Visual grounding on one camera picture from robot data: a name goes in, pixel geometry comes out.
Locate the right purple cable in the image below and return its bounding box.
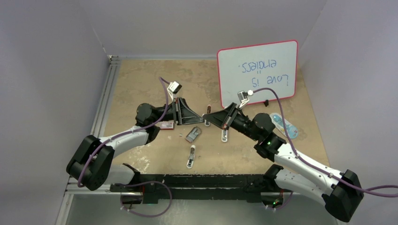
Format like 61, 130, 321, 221
247, 88, 398, 198

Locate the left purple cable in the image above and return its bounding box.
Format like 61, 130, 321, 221
77, 76, 171, 188

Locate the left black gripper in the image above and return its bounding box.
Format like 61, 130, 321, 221
151, 97, 204, 125

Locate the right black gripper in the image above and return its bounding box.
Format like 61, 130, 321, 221
203, 103, 260, 141

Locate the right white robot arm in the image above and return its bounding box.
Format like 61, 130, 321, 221
203, 103, 364, 223

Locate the red-framed whiteboard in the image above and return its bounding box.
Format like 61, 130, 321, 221
216, 40, 299, 108

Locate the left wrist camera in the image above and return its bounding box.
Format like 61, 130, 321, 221
167, 81, 182, 100

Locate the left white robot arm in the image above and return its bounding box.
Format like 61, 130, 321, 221
66, 97, 204, 192

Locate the purple cable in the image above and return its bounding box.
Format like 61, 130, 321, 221
77, 76, 171, 188
247, 88, 398, 198

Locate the aluminium frame rail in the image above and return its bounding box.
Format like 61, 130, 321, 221
90, 55, 122, 137

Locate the red staple box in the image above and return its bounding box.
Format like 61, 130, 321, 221
159, 121, 174, 130

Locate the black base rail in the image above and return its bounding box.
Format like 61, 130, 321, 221
110, 174, 290, 204

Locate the pink and white stapler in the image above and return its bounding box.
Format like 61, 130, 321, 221
204, 104, 211, 127

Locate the blue patterned oval case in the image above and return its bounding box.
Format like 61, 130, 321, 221
269, 112, 299, 139

